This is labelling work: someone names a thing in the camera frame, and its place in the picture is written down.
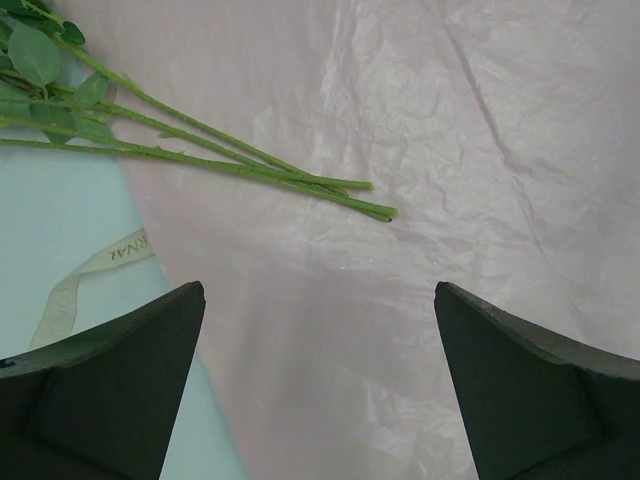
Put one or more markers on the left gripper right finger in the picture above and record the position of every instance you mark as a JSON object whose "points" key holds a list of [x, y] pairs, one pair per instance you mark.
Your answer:
{"points": [[537, 404]]}

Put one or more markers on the purple pink wrapping paper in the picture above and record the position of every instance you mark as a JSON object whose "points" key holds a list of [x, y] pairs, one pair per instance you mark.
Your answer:
{"points": [[506, 134]]}

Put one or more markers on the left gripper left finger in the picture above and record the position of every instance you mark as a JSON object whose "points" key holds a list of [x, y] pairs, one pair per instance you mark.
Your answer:
{"points": [[101, 404]]}

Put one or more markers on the pink flower stem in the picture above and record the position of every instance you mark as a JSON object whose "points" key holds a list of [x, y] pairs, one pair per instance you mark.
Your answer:
{"points": [[45, 48], [69, 125]]}

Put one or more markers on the cream printed ribbon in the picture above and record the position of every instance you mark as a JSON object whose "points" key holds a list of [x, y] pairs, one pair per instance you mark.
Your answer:
{"points": [[67, 299]]}

